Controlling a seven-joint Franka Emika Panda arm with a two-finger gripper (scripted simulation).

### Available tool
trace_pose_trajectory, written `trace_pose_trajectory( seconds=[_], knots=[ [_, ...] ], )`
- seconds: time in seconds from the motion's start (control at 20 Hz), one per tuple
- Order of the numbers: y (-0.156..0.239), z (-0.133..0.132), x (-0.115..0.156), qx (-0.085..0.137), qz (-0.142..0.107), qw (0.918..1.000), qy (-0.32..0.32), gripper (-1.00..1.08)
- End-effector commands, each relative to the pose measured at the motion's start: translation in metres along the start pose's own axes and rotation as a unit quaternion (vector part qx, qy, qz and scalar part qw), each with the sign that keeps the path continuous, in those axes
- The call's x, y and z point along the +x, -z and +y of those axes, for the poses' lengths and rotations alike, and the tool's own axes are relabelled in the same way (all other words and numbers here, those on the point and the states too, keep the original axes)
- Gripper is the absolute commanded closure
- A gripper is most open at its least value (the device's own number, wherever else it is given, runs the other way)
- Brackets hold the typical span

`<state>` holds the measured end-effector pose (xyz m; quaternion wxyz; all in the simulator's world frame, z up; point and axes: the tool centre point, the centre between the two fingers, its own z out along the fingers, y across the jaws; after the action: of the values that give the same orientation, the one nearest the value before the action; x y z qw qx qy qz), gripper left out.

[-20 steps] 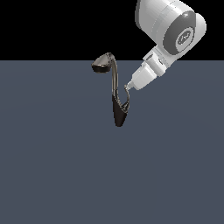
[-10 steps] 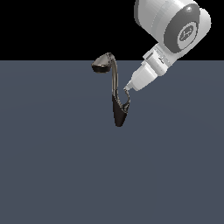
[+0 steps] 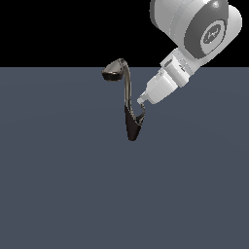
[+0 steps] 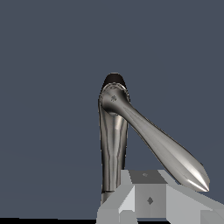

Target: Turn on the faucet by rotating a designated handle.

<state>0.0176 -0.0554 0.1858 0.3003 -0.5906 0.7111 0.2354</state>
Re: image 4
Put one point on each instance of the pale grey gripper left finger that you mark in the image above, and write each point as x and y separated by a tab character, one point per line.
112	210

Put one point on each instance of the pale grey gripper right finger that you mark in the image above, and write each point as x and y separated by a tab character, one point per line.
189	207

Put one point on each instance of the grey square faucet block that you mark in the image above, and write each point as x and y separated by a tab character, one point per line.
150	198

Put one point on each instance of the chrome faucet spout body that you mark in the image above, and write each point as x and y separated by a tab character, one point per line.
113	151

